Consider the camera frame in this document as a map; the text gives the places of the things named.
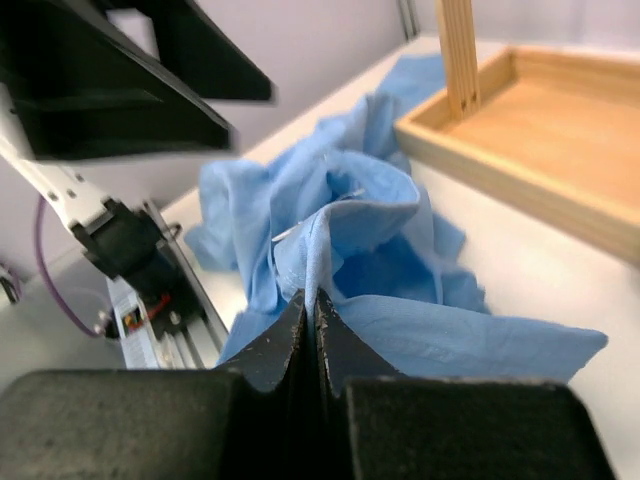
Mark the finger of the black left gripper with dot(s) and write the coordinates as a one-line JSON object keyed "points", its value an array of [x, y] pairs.
{"points": [[193, 48]]}

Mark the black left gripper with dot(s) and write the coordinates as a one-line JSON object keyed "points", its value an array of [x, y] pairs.
{"points": [[84, 85]]}

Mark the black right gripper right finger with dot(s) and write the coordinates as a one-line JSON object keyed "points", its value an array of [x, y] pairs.
{"points": [[381, 424]]}

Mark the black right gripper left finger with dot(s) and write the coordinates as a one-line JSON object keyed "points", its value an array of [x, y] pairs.
{"points": [[241, 420]]}

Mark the light blue shirt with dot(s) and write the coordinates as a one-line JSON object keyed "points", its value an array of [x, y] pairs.
{"points": [[338, 212]]}

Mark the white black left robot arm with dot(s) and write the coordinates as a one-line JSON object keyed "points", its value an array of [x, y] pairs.
{"points": [[118, 241]]}

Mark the wooden clothes rack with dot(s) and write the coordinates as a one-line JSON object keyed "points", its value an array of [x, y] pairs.
{"points": [[554, 134]]}

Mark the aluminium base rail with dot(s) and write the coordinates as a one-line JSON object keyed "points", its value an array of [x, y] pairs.
{"points": [[198, 347]]}

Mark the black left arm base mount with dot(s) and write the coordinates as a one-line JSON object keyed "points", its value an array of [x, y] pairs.
{"points": [[127, 317]]}

